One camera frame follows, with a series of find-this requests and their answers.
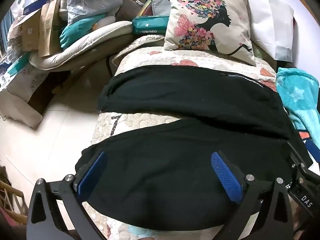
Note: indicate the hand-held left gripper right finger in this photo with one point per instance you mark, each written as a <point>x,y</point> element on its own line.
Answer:
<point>226,177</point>

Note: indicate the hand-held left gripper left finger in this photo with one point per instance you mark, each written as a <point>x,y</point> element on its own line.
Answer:
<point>92,175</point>

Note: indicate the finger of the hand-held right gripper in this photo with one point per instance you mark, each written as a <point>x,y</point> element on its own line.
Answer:
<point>297,155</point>

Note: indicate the black pants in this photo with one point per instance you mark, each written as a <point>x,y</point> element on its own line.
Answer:
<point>175,155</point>

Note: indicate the teal star-print blanket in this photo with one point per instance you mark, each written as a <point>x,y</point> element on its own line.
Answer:
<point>297,92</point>

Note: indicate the quilted heart-print blanket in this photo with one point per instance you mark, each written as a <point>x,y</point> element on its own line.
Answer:
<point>130,123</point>

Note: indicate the brown sofa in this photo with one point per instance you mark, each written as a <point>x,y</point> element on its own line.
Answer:
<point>95,65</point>

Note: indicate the beige padded cushion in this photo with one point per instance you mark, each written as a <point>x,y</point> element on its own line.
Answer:
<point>87,47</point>

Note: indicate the white paper bag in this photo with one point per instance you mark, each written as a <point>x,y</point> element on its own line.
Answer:
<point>270,25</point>

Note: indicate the teal cloth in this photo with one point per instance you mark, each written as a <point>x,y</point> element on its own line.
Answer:
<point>75,30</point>

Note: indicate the brown paper bag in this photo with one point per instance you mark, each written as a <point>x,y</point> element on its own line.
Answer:
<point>48,30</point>

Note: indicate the floral silhouette throw pillow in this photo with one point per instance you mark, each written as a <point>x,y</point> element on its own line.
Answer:
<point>200,25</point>

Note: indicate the cardboard box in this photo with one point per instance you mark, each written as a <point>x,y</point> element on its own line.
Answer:
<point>30,32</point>

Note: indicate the teal wipes packet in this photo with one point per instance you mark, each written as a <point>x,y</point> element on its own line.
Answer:
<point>150,25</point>

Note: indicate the clear plastic bag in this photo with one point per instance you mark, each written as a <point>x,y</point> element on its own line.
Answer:
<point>92,0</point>

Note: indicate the grey fabric bag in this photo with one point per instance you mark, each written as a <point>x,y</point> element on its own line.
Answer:
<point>160,2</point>

